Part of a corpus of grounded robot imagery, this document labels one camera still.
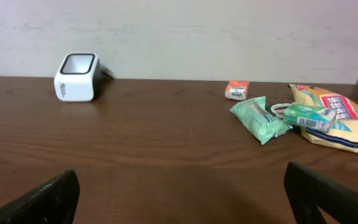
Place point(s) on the black round-label box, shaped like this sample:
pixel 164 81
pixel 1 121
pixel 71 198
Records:
pixel 278 109

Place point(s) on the small teal tissue pack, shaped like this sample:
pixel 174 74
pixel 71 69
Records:
pixel 317 118

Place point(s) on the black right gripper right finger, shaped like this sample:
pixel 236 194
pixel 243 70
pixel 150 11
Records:
pixel 309 193

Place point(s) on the teal snack packet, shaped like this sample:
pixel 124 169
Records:
pixel 263 125

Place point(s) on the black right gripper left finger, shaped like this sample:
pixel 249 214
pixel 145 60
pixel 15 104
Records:
pixel 55 201

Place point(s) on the white barcode scanner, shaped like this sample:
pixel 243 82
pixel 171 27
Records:
pixel 79 77

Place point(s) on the small orange tissue pack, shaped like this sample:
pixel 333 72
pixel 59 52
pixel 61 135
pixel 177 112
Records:
pixel 237 90

